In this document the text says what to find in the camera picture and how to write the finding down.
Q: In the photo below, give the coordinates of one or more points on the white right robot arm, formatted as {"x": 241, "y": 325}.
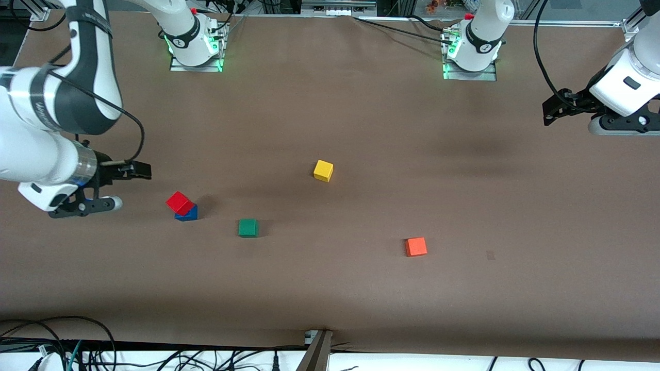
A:
{"x": 31, "y": 154}

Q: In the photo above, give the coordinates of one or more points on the green wooden block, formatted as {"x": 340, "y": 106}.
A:
{"x": 248, "y": 228}

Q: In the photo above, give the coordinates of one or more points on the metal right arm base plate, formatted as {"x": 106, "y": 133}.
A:
{"x": 178, "y": 67}

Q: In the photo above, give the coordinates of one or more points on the aluminium corner bracket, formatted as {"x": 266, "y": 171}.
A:
{"x": 632, "y": 31}

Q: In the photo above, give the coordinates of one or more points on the grey slanted beam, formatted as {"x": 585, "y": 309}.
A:
{"x": 317, "y": 355}

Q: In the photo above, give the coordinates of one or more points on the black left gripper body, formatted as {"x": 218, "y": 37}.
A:
{"x": 576, "y": 101}

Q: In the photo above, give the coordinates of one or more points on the yellow wooden block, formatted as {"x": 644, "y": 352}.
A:
{"x": 323, "y": 170}

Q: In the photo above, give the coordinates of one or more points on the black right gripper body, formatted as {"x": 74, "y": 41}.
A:
{"x": 104, "y": 173}

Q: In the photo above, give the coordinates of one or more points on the orange wooden block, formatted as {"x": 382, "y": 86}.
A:
{"x": 415, "y": 247}

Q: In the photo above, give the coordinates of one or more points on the red wooden block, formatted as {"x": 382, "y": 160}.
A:
{"x": 179, "y": 202}

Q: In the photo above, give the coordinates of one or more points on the blue wooden block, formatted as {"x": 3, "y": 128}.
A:
{"x": 188, "y": 217}

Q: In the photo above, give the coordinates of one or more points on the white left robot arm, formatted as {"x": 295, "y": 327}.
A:
{"x": 624, "y": 82}

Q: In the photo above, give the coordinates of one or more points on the small metal bracket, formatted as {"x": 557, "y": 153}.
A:
{"x": 310, "y": 337}

